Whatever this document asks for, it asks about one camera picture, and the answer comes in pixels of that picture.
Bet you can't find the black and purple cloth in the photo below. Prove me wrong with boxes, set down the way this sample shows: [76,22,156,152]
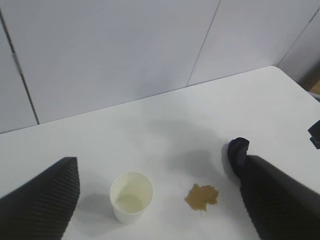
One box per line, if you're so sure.
[226,136,250,186]

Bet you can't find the white paper cup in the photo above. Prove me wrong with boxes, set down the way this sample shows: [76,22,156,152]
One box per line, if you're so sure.
[109,171,154,225]

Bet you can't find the brown liquid spill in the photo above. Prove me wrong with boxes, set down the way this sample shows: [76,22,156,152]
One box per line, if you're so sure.
[184,183,220,217]

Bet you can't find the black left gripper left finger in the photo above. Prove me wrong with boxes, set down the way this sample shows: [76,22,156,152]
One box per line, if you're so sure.
[0,156,81,240]

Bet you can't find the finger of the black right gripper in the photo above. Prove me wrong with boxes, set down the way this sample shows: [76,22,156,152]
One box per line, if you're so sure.
[307,119,320,151]

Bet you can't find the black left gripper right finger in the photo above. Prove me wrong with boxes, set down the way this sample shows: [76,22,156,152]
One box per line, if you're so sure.
[239,154,320,240]

